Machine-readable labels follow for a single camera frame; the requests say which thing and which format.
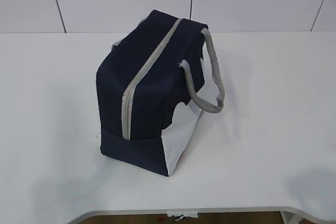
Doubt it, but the navy blue lunch bag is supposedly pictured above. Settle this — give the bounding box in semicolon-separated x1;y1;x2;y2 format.
96;10;225;177

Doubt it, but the white tape scrap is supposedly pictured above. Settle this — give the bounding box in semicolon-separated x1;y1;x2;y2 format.
166;209;198;221

